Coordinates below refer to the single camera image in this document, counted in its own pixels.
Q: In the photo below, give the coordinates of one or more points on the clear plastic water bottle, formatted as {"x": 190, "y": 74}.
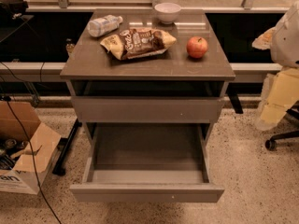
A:
{"x": 104, "y": 25}

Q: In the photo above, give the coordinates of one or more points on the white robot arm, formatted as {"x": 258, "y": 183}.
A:
{"x": 284, "y": 49}

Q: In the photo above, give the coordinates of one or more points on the grey drawer cabinet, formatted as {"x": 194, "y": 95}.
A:
{"x": 92, "y": 71}

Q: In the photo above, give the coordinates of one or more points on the cardboard box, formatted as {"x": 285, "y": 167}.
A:
{"x": 27, "y": 148}

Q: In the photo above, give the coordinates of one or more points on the red apple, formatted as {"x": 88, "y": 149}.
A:
{"x": 197, "y": 47}

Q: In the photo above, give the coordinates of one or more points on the open grey middle drawer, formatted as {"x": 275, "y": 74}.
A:
{"x": 157, "y": 163}

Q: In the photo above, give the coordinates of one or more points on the black table leg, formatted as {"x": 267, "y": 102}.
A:
{"x": 63, "y": 146}

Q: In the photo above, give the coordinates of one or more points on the black bag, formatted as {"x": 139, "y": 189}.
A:
{"x": 10, "y": 9}

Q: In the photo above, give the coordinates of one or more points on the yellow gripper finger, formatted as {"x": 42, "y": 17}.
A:
{"x": 264, "y": 40}
{"x": 280, "y": 92}

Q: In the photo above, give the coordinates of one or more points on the closed grey top drawer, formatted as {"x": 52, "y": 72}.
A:
{"x": 146, "y": 110}

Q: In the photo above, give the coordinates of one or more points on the white bowl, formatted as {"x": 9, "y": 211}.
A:
{"x": 167, "y": 12}

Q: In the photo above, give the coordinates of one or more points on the brown chip bag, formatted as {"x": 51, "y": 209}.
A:
{"x": 138, "y": 43}

